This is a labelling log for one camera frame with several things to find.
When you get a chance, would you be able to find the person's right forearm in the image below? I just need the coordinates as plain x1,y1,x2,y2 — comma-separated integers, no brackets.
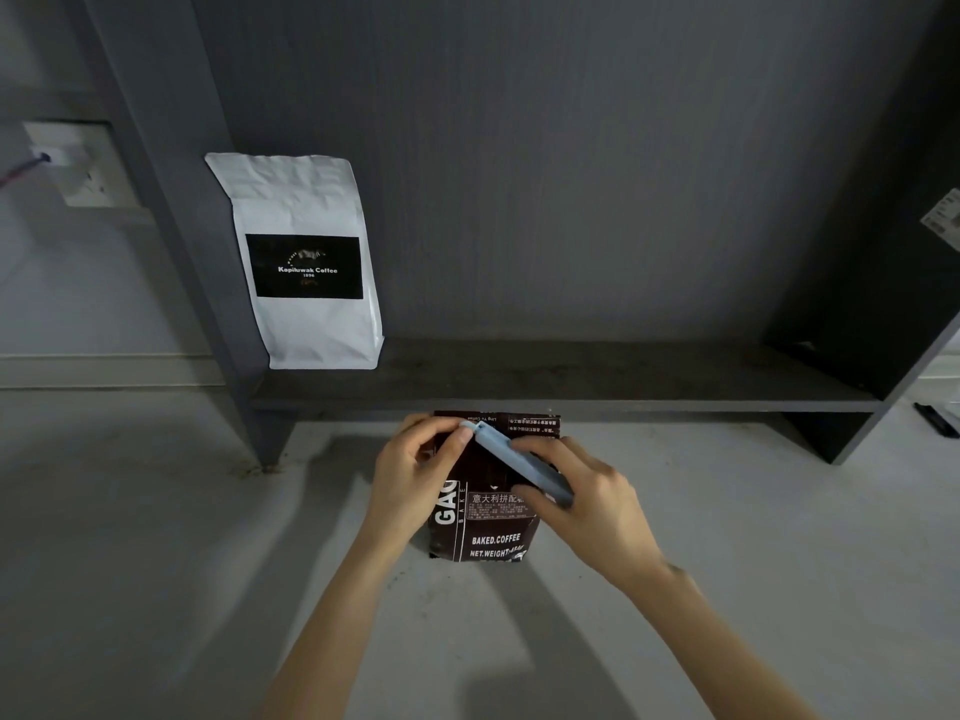
619,557,823,720

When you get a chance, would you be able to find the white coffee bag black label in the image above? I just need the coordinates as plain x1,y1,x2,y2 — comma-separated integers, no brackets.
204,151,387,371

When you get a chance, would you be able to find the dark grey shelf unit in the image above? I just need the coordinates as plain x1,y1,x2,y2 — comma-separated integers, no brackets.
63,0,960,470

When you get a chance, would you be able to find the light blue bag clip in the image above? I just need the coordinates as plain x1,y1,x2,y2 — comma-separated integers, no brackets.
458,419,577,510

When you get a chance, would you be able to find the black flat object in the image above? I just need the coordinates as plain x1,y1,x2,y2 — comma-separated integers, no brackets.
912,401,960,440

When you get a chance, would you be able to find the dark brown coffee bag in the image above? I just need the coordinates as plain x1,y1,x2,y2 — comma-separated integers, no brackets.
426,410,564,564

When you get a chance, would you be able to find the white paper label sticker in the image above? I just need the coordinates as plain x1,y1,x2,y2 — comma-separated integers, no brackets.
920,187,960,253

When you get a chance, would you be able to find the red and blue cable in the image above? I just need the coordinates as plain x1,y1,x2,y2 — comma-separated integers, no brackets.
0,152,52,191

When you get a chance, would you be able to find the person's left forearm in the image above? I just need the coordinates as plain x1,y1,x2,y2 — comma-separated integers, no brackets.
251,527,418,720

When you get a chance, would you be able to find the person's left hand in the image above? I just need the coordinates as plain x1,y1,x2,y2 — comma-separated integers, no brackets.
362,413,474,553

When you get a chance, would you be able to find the person's right hand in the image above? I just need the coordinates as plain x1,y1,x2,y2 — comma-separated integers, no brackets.
510,435,666,595

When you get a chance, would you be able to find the white wall socket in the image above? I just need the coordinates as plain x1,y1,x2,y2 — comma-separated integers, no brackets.
21,121,137,210

